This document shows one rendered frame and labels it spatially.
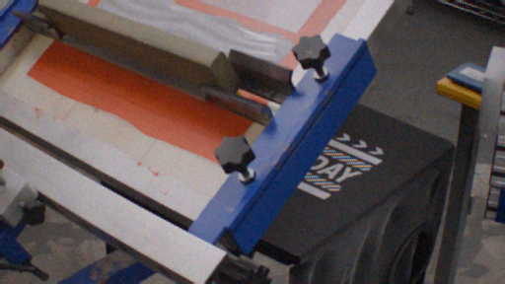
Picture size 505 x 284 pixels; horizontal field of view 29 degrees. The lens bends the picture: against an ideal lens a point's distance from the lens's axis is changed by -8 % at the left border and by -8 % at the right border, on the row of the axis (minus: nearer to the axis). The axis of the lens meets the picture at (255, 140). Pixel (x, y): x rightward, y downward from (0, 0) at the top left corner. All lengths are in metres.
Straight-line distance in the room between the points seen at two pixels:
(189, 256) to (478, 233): 2.32
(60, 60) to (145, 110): 0.21
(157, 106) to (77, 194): 0.21
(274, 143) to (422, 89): 3.10
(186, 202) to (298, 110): 0.17
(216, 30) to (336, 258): 0.41
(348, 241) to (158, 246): 0.52
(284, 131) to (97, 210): 0.25
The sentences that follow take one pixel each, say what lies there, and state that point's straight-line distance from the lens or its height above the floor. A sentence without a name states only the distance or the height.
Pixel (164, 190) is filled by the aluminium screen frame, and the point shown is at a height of 1.15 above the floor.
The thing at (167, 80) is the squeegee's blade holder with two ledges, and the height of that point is 1.23.
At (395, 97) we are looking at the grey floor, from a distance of 4.25.
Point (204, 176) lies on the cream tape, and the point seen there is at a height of 1.15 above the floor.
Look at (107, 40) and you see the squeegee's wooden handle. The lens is 1.45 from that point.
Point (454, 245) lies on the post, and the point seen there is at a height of 0.56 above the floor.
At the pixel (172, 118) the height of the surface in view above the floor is 1.18.
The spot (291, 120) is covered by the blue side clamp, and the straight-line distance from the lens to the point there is 1.28.
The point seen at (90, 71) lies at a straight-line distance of 1.53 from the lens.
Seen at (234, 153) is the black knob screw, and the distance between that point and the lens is 1.20.
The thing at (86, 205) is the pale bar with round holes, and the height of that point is 1.15.
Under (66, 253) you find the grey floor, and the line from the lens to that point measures 3.21.
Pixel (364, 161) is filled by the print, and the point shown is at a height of 0.95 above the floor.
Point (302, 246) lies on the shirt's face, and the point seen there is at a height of 0.95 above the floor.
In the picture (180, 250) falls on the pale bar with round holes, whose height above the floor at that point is 1.16.
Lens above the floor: 1.82
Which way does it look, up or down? 28 degrees down
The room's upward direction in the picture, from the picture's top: 2 degrees clockwise
